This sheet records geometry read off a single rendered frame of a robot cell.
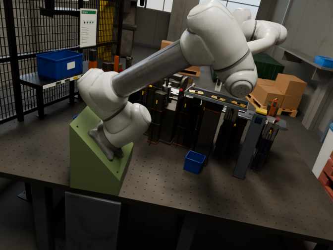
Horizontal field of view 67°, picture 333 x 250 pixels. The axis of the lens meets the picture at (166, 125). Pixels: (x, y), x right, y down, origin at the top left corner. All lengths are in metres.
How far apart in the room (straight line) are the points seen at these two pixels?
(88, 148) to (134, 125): 0.24
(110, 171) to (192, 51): 0.72
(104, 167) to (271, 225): 0.88
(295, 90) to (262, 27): 3.95
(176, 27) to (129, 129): 7.59
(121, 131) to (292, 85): 4.33
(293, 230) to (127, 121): 0.99
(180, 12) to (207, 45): 7.83
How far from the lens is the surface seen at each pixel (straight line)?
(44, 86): 1.76
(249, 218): 1.44
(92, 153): 1.23
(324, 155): 3.46
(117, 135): 1.22
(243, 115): 1.80
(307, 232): 1.55
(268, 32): 1.36
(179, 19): 8.64
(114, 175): 1.28
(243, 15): 1.39
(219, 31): 0.79
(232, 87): 0.83
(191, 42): 0.82
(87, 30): 2.35
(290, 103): 5.34
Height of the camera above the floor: 1.63
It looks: 26 degrees down
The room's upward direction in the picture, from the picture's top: 10 degrees clockwise
